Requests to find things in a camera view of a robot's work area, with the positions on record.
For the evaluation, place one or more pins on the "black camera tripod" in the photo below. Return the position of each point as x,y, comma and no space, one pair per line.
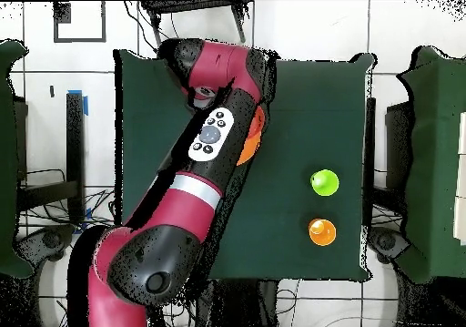
193,6

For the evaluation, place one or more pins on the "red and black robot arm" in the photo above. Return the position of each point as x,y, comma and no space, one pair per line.
182,214

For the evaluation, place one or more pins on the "grey square frame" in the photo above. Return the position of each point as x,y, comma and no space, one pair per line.
103,21

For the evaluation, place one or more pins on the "black metal stand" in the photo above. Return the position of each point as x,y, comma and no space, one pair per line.
74,141
397,141

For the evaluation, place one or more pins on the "large orange bowl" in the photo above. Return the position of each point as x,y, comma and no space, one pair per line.
247,152

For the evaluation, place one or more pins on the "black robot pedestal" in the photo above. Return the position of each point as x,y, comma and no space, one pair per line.
251,301

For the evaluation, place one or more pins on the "blue tape strip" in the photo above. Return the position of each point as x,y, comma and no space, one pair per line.
85,104

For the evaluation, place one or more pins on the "orange cup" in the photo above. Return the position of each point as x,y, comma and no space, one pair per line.
322,232

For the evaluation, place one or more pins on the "dark green tablecloth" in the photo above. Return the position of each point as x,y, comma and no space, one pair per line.
309,123

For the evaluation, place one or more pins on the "neighbouring green covered table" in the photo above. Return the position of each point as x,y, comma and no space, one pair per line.
433,159
9,159

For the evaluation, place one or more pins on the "lime green cup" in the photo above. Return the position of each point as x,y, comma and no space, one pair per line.
324,183

